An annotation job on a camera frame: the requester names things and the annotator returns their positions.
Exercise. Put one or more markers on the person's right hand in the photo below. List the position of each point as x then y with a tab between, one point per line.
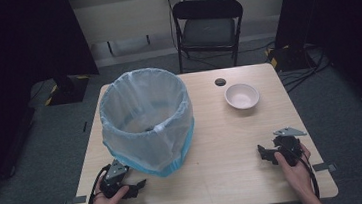
298	177

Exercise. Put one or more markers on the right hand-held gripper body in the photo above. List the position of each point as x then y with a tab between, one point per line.
288	145

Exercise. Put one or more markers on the black curtain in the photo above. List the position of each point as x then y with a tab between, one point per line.
14	64
345	16

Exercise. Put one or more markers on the blue trash bin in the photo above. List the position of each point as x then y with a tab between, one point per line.
176	167

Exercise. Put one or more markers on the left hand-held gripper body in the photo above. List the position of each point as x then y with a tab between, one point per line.
115	171

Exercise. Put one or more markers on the black stand base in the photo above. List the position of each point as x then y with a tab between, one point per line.
290	58
67	90

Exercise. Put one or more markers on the black folding chair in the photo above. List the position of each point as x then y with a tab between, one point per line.
208	32

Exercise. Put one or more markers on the grey tape strip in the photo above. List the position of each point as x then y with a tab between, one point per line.
75	201
324	167

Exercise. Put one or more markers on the white bowl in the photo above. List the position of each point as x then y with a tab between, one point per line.
241	96

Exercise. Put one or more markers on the bin with blue-white liner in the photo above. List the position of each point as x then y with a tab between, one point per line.
146	148

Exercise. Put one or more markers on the small black tape strip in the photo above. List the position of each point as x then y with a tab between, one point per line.
85	126

